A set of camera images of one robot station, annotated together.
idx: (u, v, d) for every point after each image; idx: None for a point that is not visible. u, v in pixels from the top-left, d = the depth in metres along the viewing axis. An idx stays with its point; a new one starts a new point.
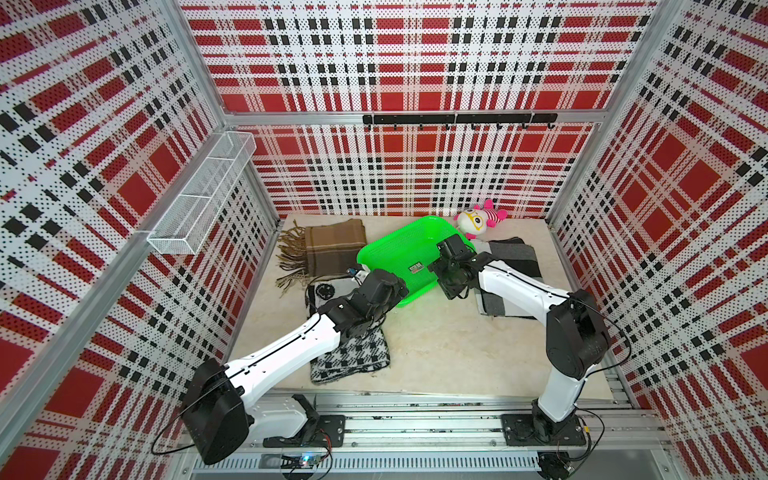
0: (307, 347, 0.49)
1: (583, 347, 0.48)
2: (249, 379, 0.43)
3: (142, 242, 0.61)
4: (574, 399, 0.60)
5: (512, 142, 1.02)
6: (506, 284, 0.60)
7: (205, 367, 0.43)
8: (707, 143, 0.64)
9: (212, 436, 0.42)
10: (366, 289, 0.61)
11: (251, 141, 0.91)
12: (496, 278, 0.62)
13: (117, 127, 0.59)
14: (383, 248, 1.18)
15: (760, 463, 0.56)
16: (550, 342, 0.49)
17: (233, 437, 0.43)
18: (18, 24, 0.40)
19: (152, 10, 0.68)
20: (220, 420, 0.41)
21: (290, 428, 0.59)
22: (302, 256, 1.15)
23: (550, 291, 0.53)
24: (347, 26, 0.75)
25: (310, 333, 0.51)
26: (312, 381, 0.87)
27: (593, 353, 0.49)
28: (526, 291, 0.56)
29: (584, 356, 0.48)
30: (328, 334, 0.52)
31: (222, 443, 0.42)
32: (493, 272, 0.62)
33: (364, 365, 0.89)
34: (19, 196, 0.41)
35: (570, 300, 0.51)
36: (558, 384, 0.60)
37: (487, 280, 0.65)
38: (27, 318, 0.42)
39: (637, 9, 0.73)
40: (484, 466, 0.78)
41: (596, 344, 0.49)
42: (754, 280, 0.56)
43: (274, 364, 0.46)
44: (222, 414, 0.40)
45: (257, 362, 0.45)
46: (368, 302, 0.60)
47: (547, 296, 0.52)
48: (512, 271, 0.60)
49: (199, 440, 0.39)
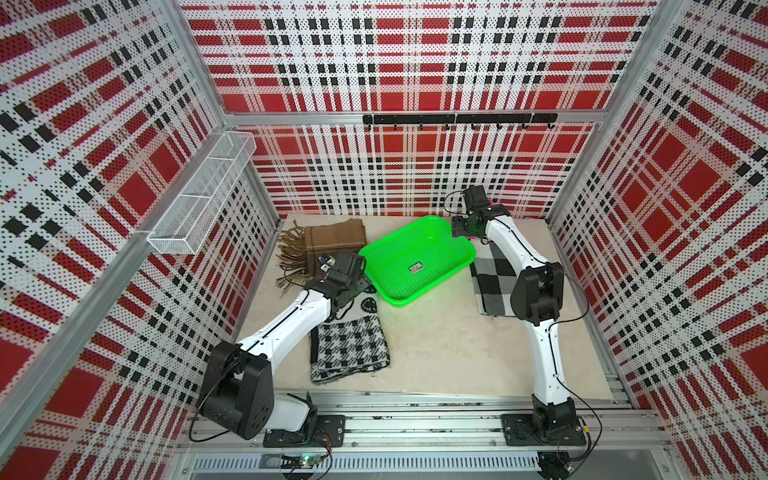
0: (306, 313, 0.53)
1: (536, 300, 0.63)
2: (266, 345, 0.46)
3: (142, 242, 0.61)
4: (549, 364, 0.65)
5: (512, 143, 1.03)
6: (503, 238, 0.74)
7: (215, 351, 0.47)
8: (707, 143, 0.64)
9: (245, 408, 0.43)
10: (338, 264, 0.68)
11: (251, 141, 0.91)
12: (497, 230, 0.74)
13: (117, 127, 0.59)
14: (381, 249, 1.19)
15: (760, 463, 0.56)
16: (514, 293, 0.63)
17: (262, 408, 0.44)
18: (18, 24, 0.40)
19: (152, 10, 0.68)
20: (252, 385, 0.43)
21: (295, 420, 0.62)
22: (302, 256, 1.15)
23: (533, 254, 0.64)
24: (347, 26, 0.75)
25: (306, 302, 0.56)
26: (312, 380, 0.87)
27: (543, 305, 0.64)
28: (515, 249, 0.69)
29: (533, 305, 0.63)
30: (320, 302, 0.57)
31: (253, 417, 0.43)
32: (499, 225, 0.73)
33: (364, 365, 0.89)
34: (19, 196, 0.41)
35: (545, 268, 0.64)
36: (535, 352, 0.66)
37: (491, 229, 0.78)
38: (27, 318, 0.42)
39: (637, 9, 0.73)
40: (484, 466, 0.78)
41: (548, 302, 0.64)
42: (754, 280, 0.56)
43: (284, 331, 0.49)
44: (251, 384, 0.43)
45: (268, 333, 0.48)
46: (344, 274, 0.68)
47: (530, 258, 0.63)
48: (513, 231, 0.69)
49: (230, 419, 0.44)
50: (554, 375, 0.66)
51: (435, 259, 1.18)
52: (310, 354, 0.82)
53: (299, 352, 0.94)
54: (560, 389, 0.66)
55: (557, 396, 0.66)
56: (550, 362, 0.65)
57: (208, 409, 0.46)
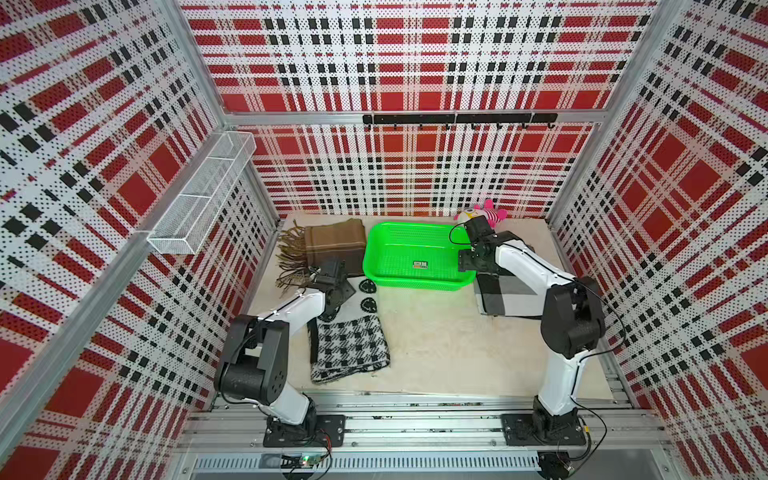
0: (309, 299, 0.60)
1: (575, 326, 0.51)
2: (280, 316, 0.50)
3: (142, 242, 0.61)
4: (568, 389, 0.61)
5: (512, 142, 1.02)
6: (519, 262, 0.64)
7: (232, 323, 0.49)
8: (707, 143, 0.64)
9: (266, 372, 0.46)
10: (323, 270, 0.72)
11: (251, 141, 0.91)
12: (512, 255, 0.65)
13: (117, 127, 0.59)
14: (406, 236, 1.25)
15: (760, 463, 0.56)
16: (547, 323, 0.56)
17: (279, 374, 0.47)
18: (18, 24, 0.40)
19: (152, 10, 0.68)
20: (275, 346, 0.47)
21: (300, 409, 0.63)
22: (302, 257, 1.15)
23: (556, 272, 0.55)
24: (347, 26, 0.75)
25: (307, 292, 0.62)
26: (312, 380, 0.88)
27: (585, 334, 0.52)
28: (535, 269, 0.59)
29: (573, 335, 0.51)
30: (317, 292, 0.63)
31: (272, 383, 0.45)
32: (511, 250, 0.65)
33: (364, 365, 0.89)
34: (19, 195, 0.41)
35: (574, 286, 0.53)
36: (554, 374, 0.62)
37: (504, 257, 0.68)
38: (27, 318, 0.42)
39: (637, 8, 0.73)
40: (484, 466, 0.78)
41: (591, 329, 0.52)
42: (754, 280, 0.56)
43: (294, 308, 0.55)
44: (273, 346, 0.47)
45: (281, 308, 0.53)
46: (330, 276, 0.76)
47: (553, 275, 0.55)
48: (526, 252, 0.62)
49: (250, 387, 0.46)
50: (570, 396, 0.62)
51: (443, 266, 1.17)
52: (310, 353, 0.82)
53: (299, 352, 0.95)
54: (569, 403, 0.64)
55: (564, 410, 0.65)
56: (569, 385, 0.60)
57: (227, 380, 0.47)
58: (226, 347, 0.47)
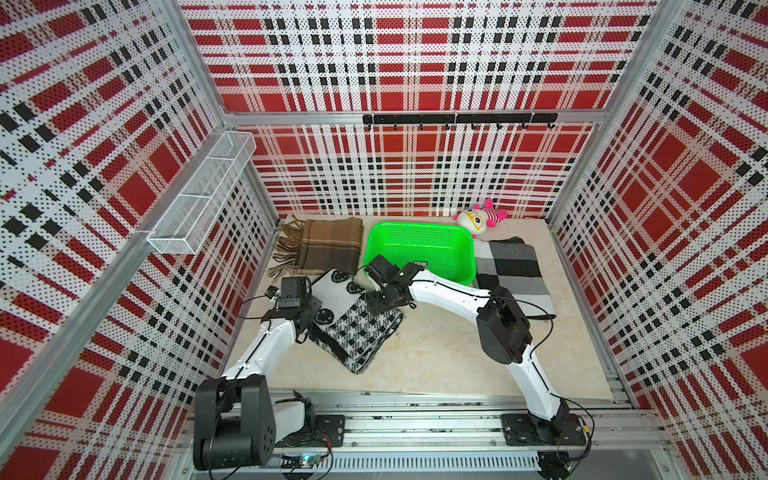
0: (275, 337, 0.54)
1: (508, 337, 0.54)
2: (253, 366, 0.46)
3: (142, 242, 0.61)
4: (541, 387, 0.61)
5: (512, 142, 1.02)
6: (436, 294, 0.64)
7: (199, 395, 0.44)
8: (707, 142, 0.64)
9: (253, 435, 0.42)
10: (285, 292, 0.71)
11: (251, 141, 0.91)
12: (425, 290, 0.65)
13: (117, 127, 0.59)
14: (406, 235, 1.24)
15: (760, 463, 0.56)
16: (482, 340, 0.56)
17: (267, 427, 0.42)
18: (18, 24, 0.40)
19: (152, 10, 0.68)
20: (255, 407, 0.42)
21: (298, 417, 0.62)
22: (296, 248, 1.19)
23: (474, 293, 0.58)
24: (347, 26, 0.75)
25: (274, 326, 0.57)
26: (354, 371, 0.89)
27: (517, 337, 0.56)
28: (456, 298, 0.60)
29: (511, 343, 0.54)
30: (284, 323, 0.59)
31: (263, 441, 0.42)
32: (421, 284, 0.65)
33: (386, 331, 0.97)
34: (19, 195, 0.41)
35: (493, 297, 0.56)
36: (521, 380, 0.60)
37: (418, 292, 0.67)
38: (27, 318, 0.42)
39: (637, 8, 0.73)
40: (484, 466, 0.78)
41: (519, 331, 0.57)
42: (754, 280, 0.56)
43: (264, 353, 0.50)
44: (251, 407, 0.42)
45: (251, 356, 0.49)
46: (294, 297, 0.70)
47: (473, 298, 0.57)
48: (439, 280, 0.63)
49: (240, 454, 0.42)
50: (547, 392, 0.62)
51: (443, 266, 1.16)
52: (330, 341, 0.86)
53: (300, 352, 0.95)
54: (552, 398, 0.63)
55: (554, 406, 0.64)
56: (539, 381, 0.61)
57: (213, 456, 0.42)
58: (201, 423, 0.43)
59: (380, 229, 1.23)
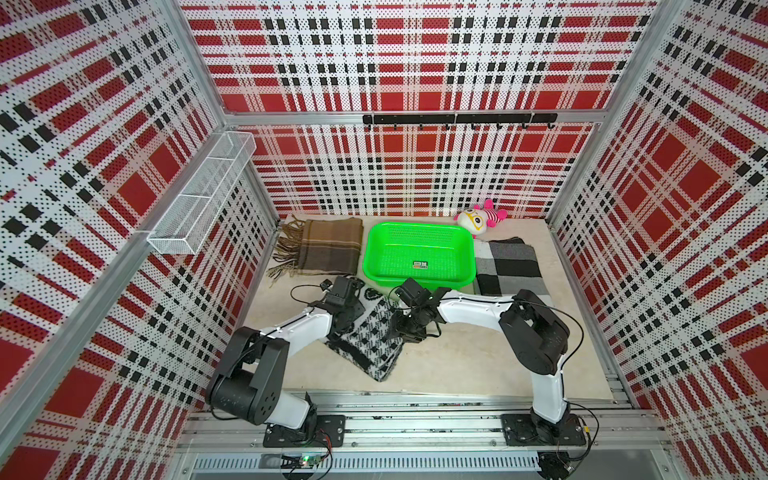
0: (314, 319, 0.59)
1: (543, 344, 0.50)
2: (281, 334, 0.48)
3: (142, 242, 0.61)
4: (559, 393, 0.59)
5: (512, 142, 1.02)
6: (463, 310, 0.65)
7: (234, 336, 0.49)
8: (707, 143, 0.64)
9: (257, 393, 0.44)
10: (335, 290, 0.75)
11: (251, 141, 0.91)
12: (452, 308, 0.67)
13: (117, 127, 0.59)
14: (406, 235, 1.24)
15: (760, 463, 0.56)
16: (515, 348, 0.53)
17: (271, 395, 0.46)
18: (18, 24, 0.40)
19: (152, 10, 0.68)
20: (270, 367, 0.45)
21: (295, 415, 0.61)
22: (296, 248, 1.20)
23: (498, 301, 0.57)
24: (347, 26, 0.75)
25: (315, 310, 0.62)
26: (353, 372, 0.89)
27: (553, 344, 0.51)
28: (479, 308, 0.60)
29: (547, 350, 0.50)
30: (325, 314, 0.62)
31: (262, 404, 0.44)
32: (449, 303, 0.66)
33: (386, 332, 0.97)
34: (19, 196, 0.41)
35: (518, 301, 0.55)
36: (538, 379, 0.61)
37: (447, 312, 0.69)
38: (27, 318, 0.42)
39: (636, 9, 0.73)
40: (484, 466, 0.78)
41: (554, 338, 0.51)
42: (754, 280, 0.56)
43: (297, 327, 0.53)
44: (267, 367, 0.45)
45: (285, 325, 0.52)
46: (340, 296, 0.74)
47: (496, 304, 0.56)
48: (465, 296, 0.63)
49: (239, 405, 0.45)
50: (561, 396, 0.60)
51: (444, 266, 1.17)
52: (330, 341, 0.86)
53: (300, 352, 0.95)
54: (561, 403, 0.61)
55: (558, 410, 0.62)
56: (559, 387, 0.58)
57: (218, 396, 0.46)
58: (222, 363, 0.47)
59: (380, 229, 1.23)
